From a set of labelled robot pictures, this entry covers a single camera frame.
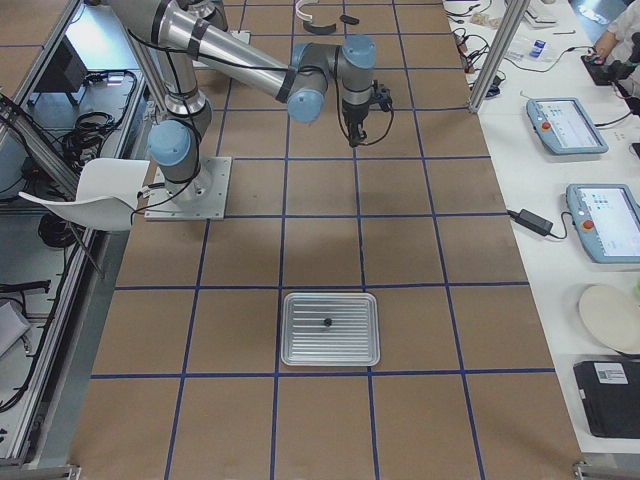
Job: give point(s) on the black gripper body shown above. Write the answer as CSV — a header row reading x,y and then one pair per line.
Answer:
x,y
355,115

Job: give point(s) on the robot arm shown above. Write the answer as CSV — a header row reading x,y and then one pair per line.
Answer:
x,y
183,32

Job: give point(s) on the ribbed metal tray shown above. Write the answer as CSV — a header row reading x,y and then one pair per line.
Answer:
x,y
353,339

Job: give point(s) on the green curved brake shoe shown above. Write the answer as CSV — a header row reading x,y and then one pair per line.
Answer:
x,y
319,29

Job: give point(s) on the black brake pad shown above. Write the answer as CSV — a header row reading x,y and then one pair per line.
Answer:
x,y
349,20

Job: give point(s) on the black power adapter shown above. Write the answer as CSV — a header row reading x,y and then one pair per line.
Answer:
x,y
531,221

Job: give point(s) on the blue teach pendant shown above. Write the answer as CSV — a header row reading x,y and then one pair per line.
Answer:
x,y
564,127
606,218

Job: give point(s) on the white plastic chair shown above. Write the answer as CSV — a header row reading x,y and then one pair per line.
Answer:
x,y
106,195

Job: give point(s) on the round beige plate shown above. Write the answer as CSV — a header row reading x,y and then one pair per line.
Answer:
x,y
611,317

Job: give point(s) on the black flat case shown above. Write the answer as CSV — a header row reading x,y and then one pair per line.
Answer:
x,y
609,391

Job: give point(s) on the white curved plastic bracket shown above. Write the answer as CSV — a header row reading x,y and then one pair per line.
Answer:
x,y
300,10

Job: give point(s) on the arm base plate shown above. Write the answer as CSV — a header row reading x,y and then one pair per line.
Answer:
x,y
204,198

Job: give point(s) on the aluminium frame post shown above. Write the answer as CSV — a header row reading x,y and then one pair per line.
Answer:
x,y
502,39

